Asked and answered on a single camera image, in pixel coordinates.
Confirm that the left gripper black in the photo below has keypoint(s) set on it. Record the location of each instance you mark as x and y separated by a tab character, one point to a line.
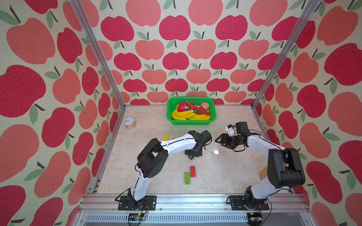
189	152

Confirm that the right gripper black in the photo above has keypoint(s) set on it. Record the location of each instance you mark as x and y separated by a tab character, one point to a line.
224	140

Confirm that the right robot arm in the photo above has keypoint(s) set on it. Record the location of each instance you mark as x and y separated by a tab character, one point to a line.
284	168

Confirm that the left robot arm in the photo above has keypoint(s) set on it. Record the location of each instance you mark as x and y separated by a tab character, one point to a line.
154	155

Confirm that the red block lower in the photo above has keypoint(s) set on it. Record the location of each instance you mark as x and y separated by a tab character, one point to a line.
192	172

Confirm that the pink peach toy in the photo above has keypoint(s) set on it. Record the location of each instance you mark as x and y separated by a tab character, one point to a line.
205	105

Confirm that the yellow banana bunch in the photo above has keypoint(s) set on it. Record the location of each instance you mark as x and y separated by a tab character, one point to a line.
188	115

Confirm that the green plastic basket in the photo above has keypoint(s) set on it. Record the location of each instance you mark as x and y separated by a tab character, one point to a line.
173	102

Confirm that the red snack packet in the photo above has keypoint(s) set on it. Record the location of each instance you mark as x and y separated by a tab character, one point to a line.
187	106

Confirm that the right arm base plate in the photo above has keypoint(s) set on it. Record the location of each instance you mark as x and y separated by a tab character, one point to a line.
242	203

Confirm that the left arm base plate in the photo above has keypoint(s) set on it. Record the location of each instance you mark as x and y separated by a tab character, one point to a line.
127	203

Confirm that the aluminium front rail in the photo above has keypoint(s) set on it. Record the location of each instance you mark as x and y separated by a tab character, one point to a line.
194	210

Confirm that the right aluminium post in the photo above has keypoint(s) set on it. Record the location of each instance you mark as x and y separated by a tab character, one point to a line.
308	10

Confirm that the aluminium post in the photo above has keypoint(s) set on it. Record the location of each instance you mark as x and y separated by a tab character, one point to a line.
97	50
308	10

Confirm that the left aluminium post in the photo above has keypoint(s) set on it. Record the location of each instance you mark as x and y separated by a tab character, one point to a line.
97	50

